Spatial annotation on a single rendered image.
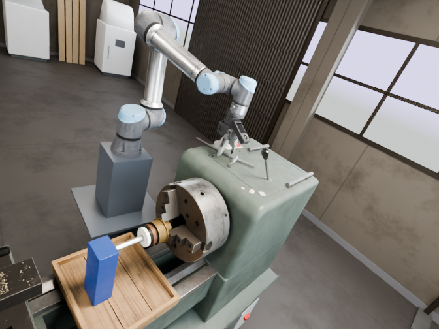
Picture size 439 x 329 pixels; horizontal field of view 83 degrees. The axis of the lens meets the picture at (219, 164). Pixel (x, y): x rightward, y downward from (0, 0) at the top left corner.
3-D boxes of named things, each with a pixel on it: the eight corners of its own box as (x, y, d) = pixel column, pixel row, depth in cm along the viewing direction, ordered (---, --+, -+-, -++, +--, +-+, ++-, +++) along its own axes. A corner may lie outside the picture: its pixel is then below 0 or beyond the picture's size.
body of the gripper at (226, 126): (226, 132, 120) (234, 108, 114) (239, 140, 115) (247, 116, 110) (215, 132, 114) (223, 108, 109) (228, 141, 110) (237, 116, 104)
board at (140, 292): (129, 237, 110) (130, 231, 108) (178, 303, 91) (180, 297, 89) (51, 268, 88) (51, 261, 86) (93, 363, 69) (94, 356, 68)
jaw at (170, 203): (179, 212, 100) (175, 183, 99) (187, 213, 97) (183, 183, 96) (155, 220, 92) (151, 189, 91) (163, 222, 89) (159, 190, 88)
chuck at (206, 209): (164, 211, 118) (187, 163, 101) (202, 267, 105) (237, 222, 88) (147, 217, 112) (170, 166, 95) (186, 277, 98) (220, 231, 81)
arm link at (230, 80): (208, 68, 101) (231, 78, 98) (219, 69, 110) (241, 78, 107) (202, 87, 104) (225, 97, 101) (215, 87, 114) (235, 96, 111)
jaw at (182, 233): (190, 220, 96) (211, 239, 89) (188, 230, 98) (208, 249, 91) (166, 230, 88) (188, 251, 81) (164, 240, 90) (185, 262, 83)
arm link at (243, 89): (243, 74, 107) (260, 81, 104) (234, 98, 112) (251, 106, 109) (236, 74, 100) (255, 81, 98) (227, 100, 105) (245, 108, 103)
